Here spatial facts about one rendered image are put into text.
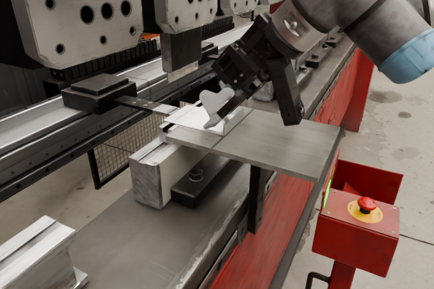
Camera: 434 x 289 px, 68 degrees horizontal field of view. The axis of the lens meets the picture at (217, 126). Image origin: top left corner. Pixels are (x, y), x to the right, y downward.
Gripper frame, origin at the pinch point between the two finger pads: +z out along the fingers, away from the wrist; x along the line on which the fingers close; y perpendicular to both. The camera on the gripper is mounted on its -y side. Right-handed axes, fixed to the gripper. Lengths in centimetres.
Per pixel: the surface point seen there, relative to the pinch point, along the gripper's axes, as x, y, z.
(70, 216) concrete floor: -35, 20, 149
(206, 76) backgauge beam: -47, 16, 27
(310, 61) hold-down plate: -86, -5, 10
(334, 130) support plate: -7.2, -15.4, -12.2
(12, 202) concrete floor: -27, 50, 175
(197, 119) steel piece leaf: 0.9, 2.8, 3.1
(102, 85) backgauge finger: 1.9, 22.5, 15.6
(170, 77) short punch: 4.1, 11.1, -1.3
